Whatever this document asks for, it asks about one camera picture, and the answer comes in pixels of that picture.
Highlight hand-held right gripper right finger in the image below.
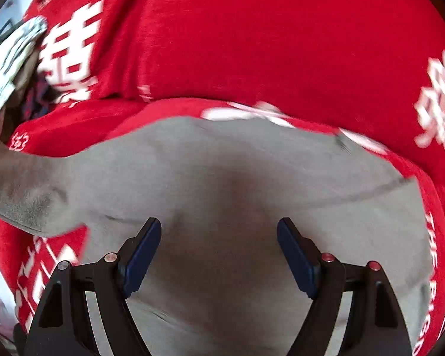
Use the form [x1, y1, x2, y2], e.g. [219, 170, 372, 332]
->
[276, 217, 413, 356]

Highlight dark patterned cloth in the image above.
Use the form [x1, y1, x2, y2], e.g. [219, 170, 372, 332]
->
[20, 69, 62, 124]

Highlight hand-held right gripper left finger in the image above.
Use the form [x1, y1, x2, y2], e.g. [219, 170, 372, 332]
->
[24, 217, 162, 356]

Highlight red printed blanket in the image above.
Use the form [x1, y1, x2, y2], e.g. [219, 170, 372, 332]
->
[0, 0, 445, 356]

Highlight grey small garment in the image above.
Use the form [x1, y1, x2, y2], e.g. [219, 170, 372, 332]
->
[0, 116, 433, 356]

